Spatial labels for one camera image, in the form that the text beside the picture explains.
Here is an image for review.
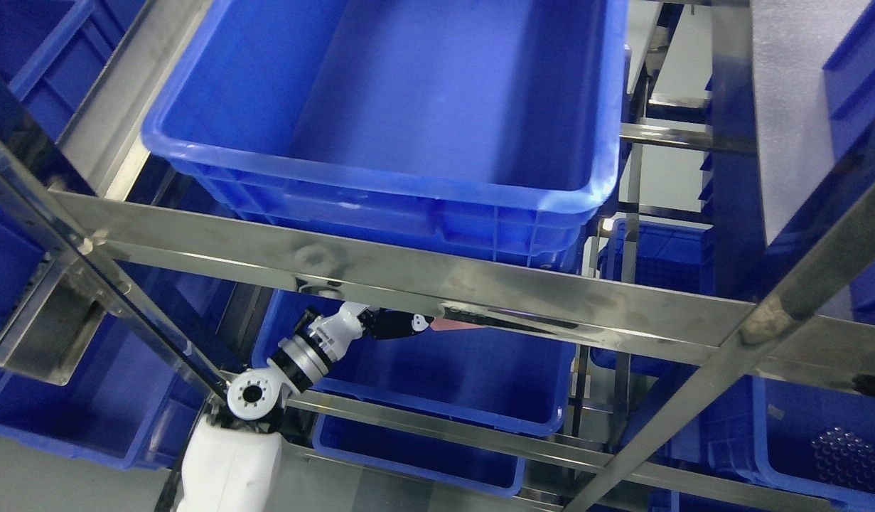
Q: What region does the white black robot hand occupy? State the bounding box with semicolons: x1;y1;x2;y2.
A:
307;302;434;356

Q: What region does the pink plastic storage box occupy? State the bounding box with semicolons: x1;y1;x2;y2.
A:
429;318;486;333

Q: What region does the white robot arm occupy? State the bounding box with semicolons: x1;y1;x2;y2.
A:
174;327;359;511

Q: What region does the stainless steel shelf rack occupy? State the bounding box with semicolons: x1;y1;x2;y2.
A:
0;0;875;512

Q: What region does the blue bin under hand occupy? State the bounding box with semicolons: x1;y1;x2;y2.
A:
251;288;577;437

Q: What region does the blue bin bottom centre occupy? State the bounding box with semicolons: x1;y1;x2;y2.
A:
311;415;525;498

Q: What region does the blue bin lower left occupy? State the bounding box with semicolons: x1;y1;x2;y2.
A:
0;207;235;470

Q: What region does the large blue bin top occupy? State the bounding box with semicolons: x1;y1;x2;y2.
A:
141;1;628;273

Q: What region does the blue bin middle right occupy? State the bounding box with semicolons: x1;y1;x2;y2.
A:
590;218;716;377

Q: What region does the blue bin upper left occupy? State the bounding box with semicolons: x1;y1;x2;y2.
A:
0;1;145;140

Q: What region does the blue bin lower right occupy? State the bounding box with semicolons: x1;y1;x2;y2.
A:
656;377;875;511

